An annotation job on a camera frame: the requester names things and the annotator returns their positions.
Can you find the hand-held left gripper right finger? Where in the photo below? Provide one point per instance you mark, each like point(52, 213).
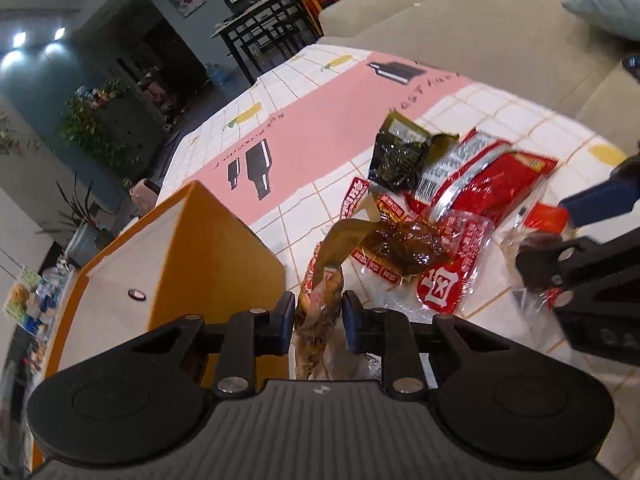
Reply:
point(351, 327)

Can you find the brown olive-top snack packet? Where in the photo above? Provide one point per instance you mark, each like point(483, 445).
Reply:
point(317, 330)

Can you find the long-leaf potted plant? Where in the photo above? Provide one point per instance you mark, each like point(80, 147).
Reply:
point(75, 205)

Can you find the orange cardboard storage box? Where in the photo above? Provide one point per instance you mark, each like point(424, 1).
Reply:
point(220, 245)

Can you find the blue water jug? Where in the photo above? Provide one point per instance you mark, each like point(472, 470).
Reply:
point(217, 74)

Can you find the small pink heater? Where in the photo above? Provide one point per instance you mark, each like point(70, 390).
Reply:
point(142, 192)

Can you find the beige sofa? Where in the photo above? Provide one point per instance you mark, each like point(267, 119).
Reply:
point(475, 35)

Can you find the clear red-label brown snack packet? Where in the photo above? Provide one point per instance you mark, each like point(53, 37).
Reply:
point(425, 252)

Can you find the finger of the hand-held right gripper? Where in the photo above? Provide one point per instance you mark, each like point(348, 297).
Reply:
point(550, 262)
point(595, 202)

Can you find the clear orange snack packet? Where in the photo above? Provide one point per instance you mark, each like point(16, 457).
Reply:
point(547, 217)

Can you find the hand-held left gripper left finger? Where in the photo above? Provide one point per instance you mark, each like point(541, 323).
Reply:
point(286, 320)

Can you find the dark drawer dresser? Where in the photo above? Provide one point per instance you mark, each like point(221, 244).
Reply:
point(135, 120)

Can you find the leafy green plant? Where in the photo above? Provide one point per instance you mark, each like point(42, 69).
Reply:
point(85, 120)

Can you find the orange stool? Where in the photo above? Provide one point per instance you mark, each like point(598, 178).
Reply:
point(320, 2)

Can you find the pink white checked tablecloth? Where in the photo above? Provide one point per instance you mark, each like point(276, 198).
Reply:
point(320, 125)

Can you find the small red brown snack packet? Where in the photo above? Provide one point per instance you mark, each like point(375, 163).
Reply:
point(360, 195)

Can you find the teddy bear picture card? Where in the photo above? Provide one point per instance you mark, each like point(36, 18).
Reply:
point(22, 295)

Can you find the black dining table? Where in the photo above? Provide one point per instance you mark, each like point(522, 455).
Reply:
point(227, 30)

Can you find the dark olive-edged snack packet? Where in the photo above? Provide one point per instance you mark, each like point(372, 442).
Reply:
point(400, 155)

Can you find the black dining chair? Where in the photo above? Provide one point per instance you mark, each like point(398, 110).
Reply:
point(280, 25)

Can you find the large red snack packet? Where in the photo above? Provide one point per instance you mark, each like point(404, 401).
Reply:
point(500, 175)

